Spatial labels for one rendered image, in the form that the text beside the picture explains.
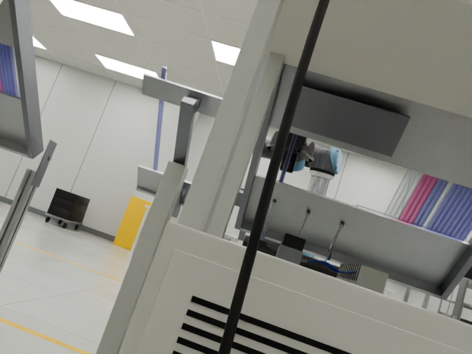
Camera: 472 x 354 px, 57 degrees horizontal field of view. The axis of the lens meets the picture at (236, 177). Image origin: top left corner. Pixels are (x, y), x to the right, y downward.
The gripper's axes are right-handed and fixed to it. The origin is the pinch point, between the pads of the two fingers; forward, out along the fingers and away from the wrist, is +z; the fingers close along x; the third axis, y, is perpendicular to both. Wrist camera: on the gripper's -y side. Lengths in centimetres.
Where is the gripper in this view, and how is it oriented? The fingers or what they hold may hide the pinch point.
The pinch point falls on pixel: (288, 156)
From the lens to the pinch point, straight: 136.2
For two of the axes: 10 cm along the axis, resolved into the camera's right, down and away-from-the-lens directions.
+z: -2.2, 3.2, -9.2
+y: 2.5, -9.0, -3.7
